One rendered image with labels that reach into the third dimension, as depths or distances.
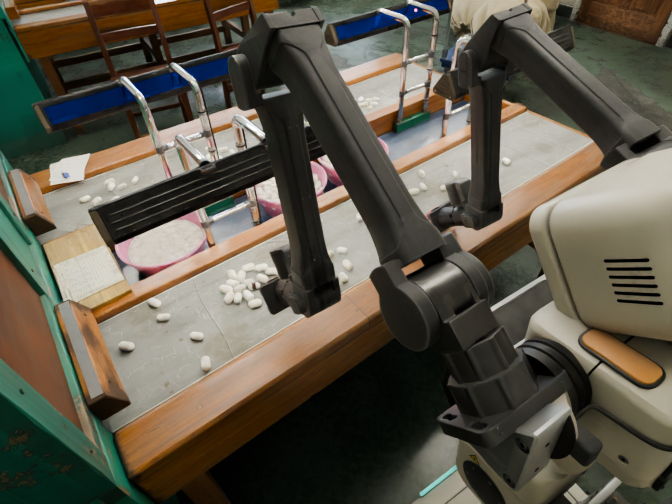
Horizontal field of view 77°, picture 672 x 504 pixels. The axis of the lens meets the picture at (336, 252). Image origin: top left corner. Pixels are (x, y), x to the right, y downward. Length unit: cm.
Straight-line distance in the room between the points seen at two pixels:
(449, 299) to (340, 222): 90
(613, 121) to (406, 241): 43
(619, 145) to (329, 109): 46
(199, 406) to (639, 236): 82
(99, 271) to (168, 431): 52
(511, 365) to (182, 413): 70
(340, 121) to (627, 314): 34
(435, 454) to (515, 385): 129
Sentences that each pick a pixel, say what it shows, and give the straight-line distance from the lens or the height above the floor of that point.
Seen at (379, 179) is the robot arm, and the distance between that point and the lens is 47.
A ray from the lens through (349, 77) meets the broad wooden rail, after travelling 218.
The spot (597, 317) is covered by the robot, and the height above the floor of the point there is 125.
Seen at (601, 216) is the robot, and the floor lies 135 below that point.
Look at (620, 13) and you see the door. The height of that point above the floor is 19.
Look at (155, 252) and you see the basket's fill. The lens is 135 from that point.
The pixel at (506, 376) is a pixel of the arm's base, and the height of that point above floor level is 123.
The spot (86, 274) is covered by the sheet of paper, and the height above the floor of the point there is 78.
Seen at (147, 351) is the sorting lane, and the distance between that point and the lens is 112.
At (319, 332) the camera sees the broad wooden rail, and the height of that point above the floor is 76.
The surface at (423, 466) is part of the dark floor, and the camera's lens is 171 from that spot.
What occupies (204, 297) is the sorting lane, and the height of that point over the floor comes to 74.
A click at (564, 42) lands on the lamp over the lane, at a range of 177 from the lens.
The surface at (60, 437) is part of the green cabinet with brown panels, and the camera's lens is 73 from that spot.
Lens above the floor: 161
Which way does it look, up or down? 45 degrees down
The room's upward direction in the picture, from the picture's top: 2 degrees counter-clockwise
